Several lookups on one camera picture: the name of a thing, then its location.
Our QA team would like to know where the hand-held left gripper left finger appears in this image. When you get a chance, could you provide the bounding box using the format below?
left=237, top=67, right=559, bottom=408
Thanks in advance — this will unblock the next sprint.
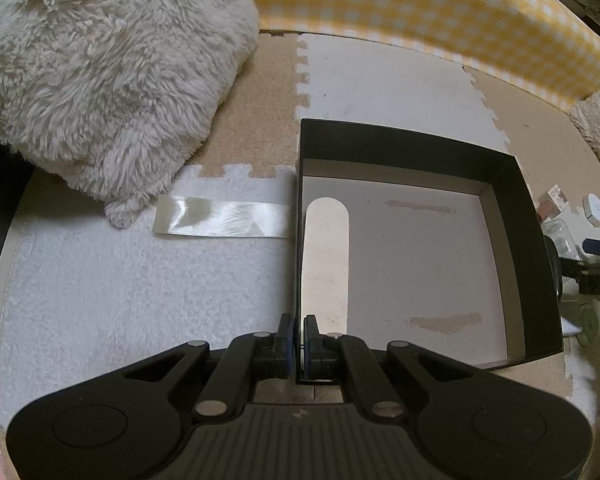
left=122, top=312, right=297, bottom=419

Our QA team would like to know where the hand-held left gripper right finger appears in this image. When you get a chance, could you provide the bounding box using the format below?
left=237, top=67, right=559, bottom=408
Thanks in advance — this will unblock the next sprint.
left=302, top=314, right=481, bottom=419

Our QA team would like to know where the clear plastic case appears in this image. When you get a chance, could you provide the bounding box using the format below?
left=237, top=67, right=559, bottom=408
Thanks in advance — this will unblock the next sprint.
left=541, top=219, right=577, bottom=261

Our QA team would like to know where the small white printed box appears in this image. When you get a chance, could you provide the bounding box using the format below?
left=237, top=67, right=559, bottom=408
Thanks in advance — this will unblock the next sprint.
left=536, top=186, right=571, bottom=222

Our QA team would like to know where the beige nail file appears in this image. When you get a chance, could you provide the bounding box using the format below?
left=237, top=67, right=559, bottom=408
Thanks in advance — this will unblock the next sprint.
left=302, top=196, right=351, bottom=337

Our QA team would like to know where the black cardboard box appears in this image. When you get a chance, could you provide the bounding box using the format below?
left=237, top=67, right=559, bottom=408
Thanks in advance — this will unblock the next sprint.
left=294, top=118, right=566, bottom=372

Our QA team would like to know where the white round puck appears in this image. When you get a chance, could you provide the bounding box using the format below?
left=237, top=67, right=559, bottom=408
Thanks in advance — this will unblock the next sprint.
left=581, top=193, right=600, bottom=226

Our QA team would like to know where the pale green round disc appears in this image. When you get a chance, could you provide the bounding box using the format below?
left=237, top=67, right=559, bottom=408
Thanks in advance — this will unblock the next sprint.
left=577, top=305, right=600, bottom=346

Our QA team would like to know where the white foam mat tile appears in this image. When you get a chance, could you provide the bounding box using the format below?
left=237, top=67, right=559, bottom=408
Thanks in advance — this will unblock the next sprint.
left=562, top=330, right=600, bottom=416
left=295, top=32, right=517, bottom=153

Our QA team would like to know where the beige foam mat tile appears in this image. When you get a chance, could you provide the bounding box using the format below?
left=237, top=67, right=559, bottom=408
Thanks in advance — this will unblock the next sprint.
left=184, top=32, right=308, bottom=181
left=467, top=65, right=600, bottom=401

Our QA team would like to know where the cream satin ribbon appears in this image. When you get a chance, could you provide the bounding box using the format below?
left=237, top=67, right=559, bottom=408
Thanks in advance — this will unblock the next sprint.
left=151, top=195, right=293, bottom=239

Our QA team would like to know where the yellow checked cloth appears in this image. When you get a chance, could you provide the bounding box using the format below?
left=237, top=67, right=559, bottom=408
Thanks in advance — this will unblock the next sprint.
left=232, top=0, right=600, bottom=111

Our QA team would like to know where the white fluffy cushion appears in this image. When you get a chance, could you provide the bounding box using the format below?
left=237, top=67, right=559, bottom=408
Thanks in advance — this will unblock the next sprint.
left=0, top=0, right=261, bottom=231

